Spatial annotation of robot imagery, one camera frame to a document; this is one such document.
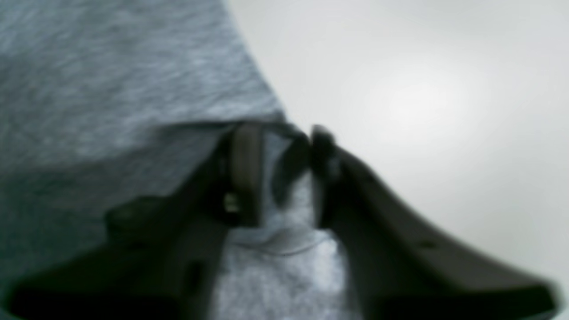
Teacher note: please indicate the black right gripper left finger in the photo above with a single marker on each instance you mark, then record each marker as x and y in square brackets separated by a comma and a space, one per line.
[165, 266]

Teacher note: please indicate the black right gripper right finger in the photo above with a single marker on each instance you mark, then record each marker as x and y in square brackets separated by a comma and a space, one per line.
[401, 266]

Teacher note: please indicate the grey T-shirt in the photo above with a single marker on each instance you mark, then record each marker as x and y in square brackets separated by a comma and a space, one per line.
[100, 101]

